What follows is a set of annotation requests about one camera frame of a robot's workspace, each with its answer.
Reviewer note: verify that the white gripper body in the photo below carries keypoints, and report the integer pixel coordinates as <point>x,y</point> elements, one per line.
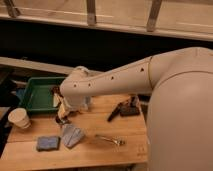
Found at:
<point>66,107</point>

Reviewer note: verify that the light blue towel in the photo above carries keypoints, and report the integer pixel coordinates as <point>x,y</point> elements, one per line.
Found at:
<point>71,135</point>

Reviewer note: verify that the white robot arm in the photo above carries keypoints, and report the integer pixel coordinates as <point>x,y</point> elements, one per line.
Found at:
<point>180,111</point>

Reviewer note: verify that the white paper cup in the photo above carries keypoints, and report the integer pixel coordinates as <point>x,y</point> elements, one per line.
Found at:
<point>20,118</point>

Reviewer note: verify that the pale wooden slices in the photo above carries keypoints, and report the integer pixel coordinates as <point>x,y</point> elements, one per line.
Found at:
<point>56,100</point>

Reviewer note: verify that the small metal can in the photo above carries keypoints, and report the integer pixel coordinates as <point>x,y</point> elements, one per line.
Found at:
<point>61,121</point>

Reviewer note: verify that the dark grapes bunch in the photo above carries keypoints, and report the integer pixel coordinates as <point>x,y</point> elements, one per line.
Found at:
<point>55,89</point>

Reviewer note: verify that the green plastic tray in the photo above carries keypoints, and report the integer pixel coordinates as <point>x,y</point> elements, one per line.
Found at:
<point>38,98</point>

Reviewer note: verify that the black brush tool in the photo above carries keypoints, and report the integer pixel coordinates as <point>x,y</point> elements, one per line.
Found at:
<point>130,108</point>

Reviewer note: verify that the blue sponge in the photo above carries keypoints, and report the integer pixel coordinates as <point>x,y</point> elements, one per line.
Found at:
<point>47,143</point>

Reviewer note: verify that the black knife handle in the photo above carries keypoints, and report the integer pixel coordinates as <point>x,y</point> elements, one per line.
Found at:
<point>115,112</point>

